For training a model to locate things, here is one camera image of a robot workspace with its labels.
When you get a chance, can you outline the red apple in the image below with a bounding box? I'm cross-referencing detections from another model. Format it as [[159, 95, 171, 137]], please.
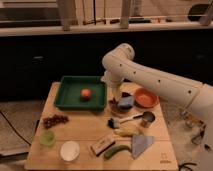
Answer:
[[80, 89, 91, 100]]

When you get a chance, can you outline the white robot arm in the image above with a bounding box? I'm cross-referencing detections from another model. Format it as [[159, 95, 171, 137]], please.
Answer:
[[102, 43, 213, 171]]

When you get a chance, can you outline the dark brown bowl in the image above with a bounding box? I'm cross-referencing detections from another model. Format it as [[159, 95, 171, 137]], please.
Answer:
[[109, 92, 133, 113]]

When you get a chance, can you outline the blue sponge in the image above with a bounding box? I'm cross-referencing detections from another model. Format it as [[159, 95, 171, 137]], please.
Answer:
[[118, 96, 134, 109]]

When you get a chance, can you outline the orange bowl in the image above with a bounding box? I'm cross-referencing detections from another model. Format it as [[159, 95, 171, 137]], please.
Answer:
[[134, 88, 159, 108]]

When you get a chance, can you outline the metal measuring cup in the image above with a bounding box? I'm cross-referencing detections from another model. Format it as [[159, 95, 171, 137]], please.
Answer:
[[141, 111, 155, 128]]

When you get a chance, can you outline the yellow banana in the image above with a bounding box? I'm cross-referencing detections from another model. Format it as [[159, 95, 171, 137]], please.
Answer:
[[114, 129, 133, 137]]

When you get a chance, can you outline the green plastic tray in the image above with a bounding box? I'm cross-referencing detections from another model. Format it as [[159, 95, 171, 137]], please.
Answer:
[[54, 76, 107, 111]]

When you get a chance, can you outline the blue grey cloth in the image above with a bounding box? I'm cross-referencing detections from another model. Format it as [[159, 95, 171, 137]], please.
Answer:
[[131, 134, 155, 159]]

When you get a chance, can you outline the green cucumber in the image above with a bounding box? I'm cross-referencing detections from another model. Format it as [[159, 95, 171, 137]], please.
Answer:
[[104, 145, 131, 159]]

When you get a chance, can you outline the bunch of dark grapes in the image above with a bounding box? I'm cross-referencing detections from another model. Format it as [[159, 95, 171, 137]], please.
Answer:
[[43, 115, 69, 129]]

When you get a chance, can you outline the white bowl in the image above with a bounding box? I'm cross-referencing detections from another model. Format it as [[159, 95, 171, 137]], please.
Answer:
[[60, 141, 80, 162]]

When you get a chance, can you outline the green cup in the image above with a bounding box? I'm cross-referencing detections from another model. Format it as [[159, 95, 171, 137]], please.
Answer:
[[40, 130, 55, 146]]

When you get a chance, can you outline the spice jar rack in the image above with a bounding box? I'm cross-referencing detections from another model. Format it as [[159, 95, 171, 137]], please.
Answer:
[[180, 110, 206, 145]]

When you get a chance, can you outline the black floor cable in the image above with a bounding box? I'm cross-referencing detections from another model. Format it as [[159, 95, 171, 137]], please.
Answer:
[[0, 110, 33, 147]]

